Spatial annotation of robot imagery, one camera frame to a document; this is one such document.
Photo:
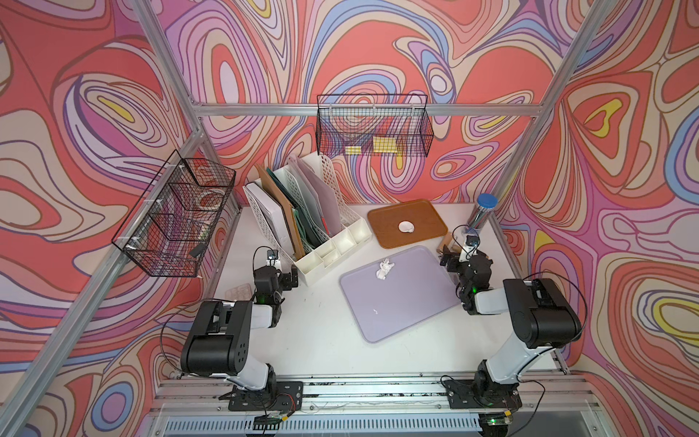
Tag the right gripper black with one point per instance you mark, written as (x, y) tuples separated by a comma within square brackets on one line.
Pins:
[(452, 260)]

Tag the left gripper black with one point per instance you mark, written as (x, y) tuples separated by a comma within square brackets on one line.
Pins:
[(284, 279)]

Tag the wooden dough roller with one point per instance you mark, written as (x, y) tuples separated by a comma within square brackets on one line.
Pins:
[(447, 244)]

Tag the purple cutting board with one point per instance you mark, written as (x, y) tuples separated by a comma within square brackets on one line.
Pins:
[(416, 289)]

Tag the dough scrap strip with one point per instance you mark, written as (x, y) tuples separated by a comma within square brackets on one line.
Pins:
[(384, 269)]

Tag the white dough piece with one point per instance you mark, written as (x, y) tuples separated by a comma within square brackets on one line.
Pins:
[(406, 226)]

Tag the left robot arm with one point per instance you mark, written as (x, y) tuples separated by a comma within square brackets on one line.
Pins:
[(218, 343)]

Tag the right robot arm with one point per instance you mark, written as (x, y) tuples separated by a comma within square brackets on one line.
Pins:
[(541, 317)]

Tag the white calculator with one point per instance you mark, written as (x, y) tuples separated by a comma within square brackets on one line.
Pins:
[(240, 292)]

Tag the white thick cutting board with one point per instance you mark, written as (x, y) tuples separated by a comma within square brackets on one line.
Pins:
[(273, 214)]

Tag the dark green cutting board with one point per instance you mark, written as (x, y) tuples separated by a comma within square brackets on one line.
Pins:
[(310, 233)]

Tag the blue lid clear canister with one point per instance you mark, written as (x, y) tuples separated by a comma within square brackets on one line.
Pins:
[(483, 208)]

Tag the white board rack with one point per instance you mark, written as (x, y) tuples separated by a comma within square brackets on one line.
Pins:
[(319, 186)]

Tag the brown wooden tray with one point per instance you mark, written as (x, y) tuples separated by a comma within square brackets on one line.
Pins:
[(384, 223)]

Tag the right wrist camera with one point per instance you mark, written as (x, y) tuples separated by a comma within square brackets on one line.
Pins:
[(471, 245)]

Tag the black wire basket left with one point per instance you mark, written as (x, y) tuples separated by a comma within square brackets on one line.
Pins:
[(168, 232)]

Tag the black wire basket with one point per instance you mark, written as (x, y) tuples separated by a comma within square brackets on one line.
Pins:
[(371, 124), (168, 232)]

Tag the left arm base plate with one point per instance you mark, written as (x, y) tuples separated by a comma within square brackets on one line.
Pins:
[(285, 397)]

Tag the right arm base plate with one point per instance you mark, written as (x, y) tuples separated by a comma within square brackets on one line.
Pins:
[(469, 394)]

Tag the black wire basket back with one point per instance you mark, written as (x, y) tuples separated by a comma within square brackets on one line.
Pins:
[(371, 124)]

